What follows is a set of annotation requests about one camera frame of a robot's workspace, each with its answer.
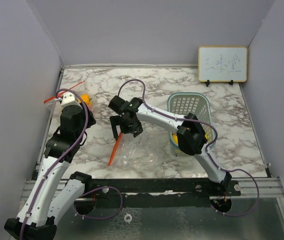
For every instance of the clear zip bag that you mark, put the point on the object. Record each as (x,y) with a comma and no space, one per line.
(138,153)
(79,88)

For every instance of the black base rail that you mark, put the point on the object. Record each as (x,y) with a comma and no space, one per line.
(154,193)

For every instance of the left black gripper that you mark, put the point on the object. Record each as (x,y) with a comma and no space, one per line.
(91,121)

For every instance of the clear zip top bag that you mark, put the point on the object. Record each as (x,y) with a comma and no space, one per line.
(79,88)

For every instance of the small whiteboard with writing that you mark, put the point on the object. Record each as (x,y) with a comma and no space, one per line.
(222,64)

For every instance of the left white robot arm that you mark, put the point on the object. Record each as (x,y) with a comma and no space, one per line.
(40,215)

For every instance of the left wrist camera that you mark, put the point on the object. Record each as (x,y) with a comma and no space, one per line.
(69,99)

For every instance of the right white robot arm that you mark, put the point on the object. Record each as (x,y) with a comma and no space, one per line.
(188,129)

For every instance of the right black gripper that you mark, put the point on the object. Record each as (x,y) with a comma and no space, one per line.
(115,121)

